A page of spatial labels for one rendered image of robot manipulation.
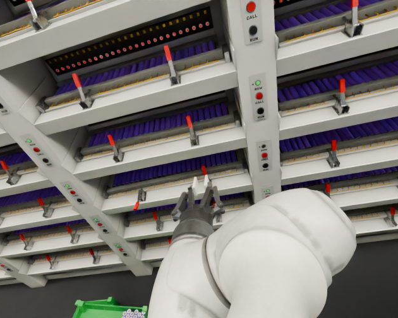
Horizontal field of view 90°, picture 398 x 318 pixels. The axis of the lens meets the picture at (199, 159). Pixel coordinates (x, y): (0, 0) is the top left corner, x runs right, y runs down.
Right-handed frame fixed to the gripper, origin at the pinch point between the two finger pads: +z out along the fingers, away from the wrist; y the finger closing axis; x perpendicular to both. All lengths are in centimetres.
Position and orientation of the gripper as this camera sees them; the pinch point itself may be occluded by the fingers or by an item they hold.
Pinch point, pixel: (201, 185)
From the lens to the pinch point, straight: 61.2
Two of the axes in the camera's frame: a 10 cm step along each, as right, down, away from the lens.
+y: 9.7, -2.0, -1.6
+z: 0.7, -3.8, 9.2
